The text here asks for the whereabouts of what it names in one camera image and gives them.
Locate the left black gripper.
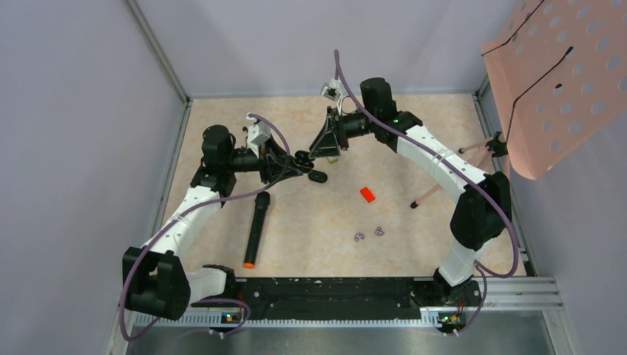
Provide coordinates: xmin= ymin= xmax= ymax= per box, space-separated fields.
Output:
xmin=225 ymin=133 xmax=303 ymax=184

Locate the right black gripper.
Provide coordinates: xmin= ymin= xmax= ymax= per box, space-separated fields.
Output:
xmin=308 ymin=107 xmax=376 ymax=160

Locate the oval black charging case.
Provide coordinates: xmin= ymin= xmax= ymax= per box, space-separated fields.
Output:
xmin=308 ymin=170 xmax=328 ymax=183

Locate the small black earbud case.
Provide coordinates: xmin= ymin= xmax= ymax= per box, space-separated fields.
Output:
xmin=293 ymin=150 xmax=314 ymax=174

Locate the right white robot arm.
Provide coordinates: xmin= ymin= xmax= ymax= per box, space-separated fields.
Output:
xmin=309 ymin=78 xmax=512 ymax=305

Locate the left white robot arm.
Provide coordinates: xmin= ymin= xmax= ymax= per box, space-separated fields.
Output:
xmin=121 ymin=122 xmax=314 ymax=320

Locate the black microphone orange end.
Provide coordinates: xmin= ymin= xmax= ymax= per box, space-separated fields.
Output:
xmin=243 ymin=192 xmax=271 ymax=269

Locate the red block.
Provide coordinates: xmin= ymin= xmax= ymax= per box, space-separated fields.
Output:
xmin=359 ymin=186 xmax=376 ymax=203

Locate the pink perforated music stand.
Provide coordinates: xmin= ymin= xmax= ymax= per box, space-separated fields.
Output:
xmin=410 ymin=0 xmax=627 ymax=210

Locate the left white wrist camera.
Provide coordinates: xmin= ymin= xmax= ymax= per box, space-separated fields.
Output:
xmin=246 ymin=115 xmax=271 ymax=158

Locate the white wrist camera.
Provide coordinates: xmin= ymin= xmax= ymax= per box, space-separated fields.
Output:
xmin=246 ymin=115 xmax=271 ymax=158
xmin=321 ymin=78 xmax=342 ymax=103

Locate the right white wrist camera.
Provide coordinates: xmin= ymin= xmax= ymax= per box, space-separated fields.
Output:
xmin=321 ymin=78 xmax=342 ymax=103

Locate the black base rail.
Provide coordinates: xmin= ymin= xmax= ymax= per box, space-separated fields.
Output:
xmin=221 ymin=277 xmax=481 ymax=321

